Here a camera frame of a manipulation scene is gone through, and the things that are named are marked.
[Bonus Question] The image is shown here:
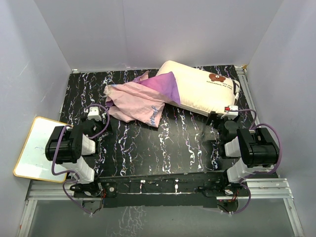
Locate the cream pillow with bear print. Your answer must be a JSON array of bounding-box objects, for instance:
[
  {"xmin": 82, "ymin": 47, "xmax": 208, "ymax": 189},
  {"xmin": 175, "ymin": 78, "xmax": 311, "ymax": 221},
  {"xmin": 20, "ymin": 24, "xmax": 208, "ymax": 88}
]
[{"xmin": 156, "ymin": 60, "xmax": 240, "ymax": 116}]

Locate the pink purple printed pillowcase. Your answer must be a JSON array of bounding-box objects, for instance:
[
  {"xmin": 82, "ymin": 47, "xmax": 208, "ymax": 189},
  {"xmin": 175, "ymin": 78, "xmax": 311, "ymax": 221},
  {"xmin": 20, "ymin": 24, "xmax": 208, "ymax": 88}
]
[{"xmin": 104, "ymin": 71, "xmax": 181, "ymax": 128}]

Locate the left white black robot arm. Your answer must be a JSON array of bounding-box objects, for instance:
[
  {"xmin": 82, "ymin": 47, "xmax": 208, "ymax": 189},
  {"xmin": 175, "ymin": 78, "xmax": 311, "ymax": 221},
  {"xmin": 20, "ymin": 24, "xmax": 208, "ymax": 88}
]
[{"xmin": 45, "ymin": 118, "xmax": 109, "ymax": 197}]

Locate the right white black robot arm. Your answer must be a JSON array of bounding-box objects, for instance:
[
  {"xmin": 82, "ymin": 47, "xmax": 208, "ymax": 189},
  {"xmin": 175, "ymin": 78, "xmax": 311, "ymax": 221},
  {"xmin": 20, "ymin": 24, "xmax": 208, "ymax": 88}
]
[{"xmin": 206, "ymin": 107, "xmax": 282, "ymax": 196}]

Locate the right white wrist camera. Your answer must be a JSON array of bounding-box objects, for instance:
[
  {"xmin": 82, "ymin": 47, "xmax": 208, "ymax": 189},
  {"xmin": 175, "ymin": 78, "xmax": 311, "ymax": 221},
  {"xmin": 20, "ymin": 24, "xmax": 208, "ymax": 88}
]
[{"xmin": 221, "ymin": 105, "xmax": 238, "ymax": 120}]

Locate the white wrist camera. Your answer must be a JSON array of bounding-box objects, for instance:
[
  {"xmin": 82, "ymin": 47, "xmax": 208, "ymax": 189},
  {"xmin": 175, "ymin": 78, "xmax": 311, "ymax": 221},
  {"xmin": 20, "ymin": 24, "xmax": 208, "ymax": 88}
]
[
  {"xmin": 87, "ymin": 106, "xmax": 102, "ymax": 121},
  {"xmin": 221, "ymin": 105, "xmax": 238, "ymax": 120}
]

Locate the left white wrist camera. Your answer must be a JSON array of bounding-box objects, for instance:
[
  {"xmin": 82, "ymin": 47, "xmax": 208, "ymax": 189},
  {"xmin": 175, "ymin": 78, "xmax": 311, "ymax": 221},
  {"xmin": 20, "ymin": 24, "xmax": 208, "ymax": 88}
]
[{"xmin": 87, "ymin": 106, "xmax": 102, "ymax": 121}]

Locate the white board with yellow frame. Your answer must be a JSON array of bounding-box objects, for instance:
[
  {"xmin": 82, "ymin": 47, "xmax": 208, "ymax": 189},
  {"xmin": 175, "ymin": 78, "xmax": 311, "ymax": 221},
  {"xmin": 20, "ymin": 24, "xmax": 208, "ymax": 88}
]
[{"xmin": 13, "ymin": 117, "xmax": 67, "ymax": 183}]

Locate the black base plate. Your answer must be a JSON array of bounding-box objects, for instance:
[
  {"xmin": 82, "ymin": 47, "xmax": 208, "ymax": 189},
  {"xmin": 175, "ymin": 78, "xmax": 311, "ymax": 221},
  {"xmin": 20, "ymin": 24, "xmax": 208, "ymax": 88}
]
[{"xmin": 70, "ymin": 171, "xmax": 250, "ymax": 211}]

